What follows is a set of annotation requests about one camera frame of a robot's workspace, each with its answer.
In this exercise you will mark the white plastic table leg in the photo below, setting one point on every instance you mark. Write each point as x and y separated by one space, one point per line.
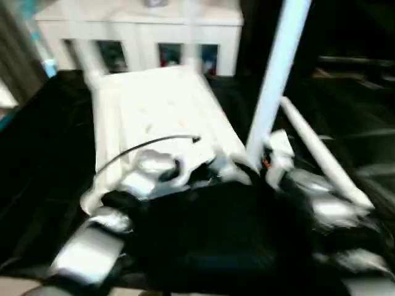
324 154
92 64
192 40
274 77

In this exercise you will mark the white plastic table top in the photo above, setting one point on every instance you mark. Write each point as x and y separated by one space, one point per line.
154 101

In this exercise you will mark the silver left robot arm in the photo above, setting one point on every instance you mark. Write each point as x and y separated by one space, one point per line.
89 246

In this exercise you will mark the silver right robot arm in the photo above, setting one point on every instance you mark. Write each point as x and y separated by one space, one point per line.
327 203

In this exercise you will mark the black cabinet with gold label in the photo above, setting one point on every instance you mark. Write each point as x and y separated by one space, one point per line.
271 37

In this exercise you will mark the dark low furniture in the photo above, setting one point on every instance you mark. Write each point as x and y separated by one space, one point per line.
355 66

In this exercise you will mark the black mat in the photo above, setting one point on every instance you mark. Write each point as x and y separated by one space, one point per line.
46 138

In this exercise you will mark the white display cabinet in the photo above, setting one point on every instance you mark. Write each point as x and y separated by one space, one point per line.
139 24

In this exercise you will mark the dark grey figurine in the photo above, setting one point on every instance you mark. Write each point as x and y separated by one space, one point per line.
155 2

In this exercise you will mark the light blue rack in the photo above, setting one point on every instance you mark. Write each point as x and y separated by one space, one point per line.
51 66

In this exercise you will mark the teal floor mat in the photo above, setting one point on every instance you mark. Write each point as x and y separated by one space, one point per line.
4 121

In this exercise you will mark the grey curtain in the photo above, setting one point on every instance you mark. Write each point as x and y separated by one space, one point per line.
15 52

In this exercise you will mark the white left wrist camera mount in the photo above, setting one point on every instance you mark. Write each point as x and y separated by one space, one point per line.
191 166

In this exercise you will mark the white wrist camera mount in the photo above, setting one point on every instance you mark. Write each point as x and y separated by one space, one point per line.
191 166
282 148

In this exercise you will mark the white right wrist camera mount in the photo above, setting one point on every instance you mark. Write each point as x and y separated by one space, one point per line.
282 148

